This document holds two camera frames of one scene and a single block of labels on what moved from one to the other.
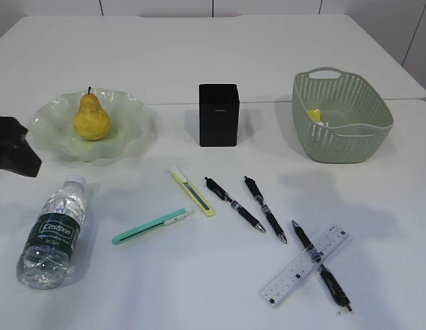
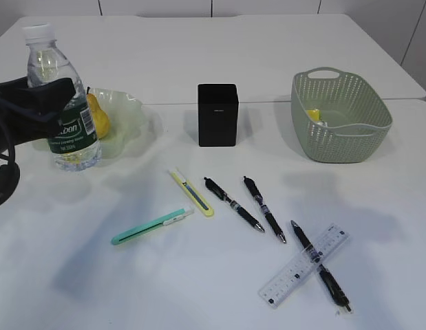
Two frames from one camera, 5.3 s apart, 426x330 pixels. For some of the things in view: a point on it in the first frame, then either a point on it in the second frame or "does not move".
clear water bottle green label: (44, 260) -> (76, 145)
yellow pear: (92, 122) does not move
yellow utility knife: (206, 208) does not move
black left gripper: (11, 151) -> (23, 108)
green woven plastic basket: (359, 121) does not move
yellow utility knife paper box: (316, 114) does not move
